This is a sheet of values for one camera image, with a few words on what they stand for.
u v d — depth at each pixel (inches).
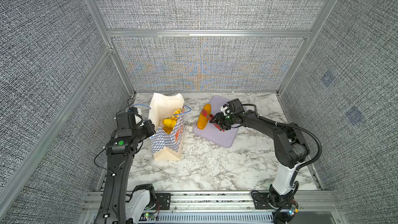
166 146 32.2
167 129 27.4
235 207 28.7
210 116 36.6
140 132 23.4
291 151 19.7
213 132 35.3
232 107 30.2
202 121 38.1
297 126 20.5
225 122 32.3
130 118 21.4
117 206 15.4
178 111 33.7
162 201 29.1
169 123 34.9
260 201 28.8
